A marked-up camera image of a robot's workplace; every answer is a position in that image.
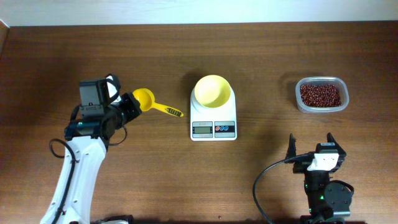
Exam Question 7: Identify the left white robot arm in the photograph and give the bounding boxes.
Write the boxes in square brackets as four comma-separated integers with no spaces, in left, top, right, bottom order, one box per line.
[41,73,142,223]

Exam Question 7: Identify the left black cable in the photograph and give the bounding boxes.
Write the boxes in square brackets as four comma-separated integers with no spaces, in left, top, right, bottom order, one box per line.
[49,105,128,224]

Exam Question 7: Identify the right black cable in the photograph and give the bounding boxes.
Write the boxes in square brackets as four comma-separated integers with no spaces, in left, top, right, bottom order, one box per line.
[252,152,317,224]

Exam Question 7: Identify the pale yellow plastic bowl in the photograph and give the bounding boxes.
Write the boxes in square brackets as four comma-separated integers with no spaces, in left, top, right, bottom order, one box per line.
[193,75,232,108]

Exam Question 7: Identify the clear plastic food container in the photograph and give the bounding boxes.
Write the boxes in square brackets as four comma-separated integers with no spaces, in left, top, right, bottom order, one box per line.
[295,77,349,113]

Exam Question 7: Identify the yellow measuring scoop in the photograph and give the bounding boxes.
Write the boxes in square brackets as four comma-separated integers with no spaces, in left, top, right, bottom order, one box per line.
[133,88,184,117]

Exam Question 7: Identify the red beans in container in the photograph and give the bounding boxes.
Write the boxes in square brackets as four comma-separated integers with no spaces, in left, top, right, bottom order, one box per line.
[300,85,341,108]

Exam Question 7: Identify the black cable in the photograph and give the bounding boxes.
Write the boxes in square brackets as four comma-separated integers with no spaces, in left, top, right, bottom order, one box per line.
[252,152,317,224]
[49,105,128,224]

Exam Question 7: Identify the white digital kitchen scale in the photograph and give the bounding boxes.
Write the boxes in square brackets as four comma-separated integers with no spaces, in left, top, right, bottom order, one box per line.
[190,88,238,141]

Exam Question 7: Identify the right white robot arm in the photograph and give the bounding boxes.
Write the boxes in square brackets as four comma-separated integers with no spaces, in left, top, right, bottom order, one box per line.
[285,133,354,224]

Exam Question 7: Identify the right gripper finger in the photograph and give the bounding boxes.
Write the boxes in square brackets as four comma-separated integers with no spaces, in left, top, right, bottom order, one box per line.
[326,133,345,153]
[285,133,297,163]

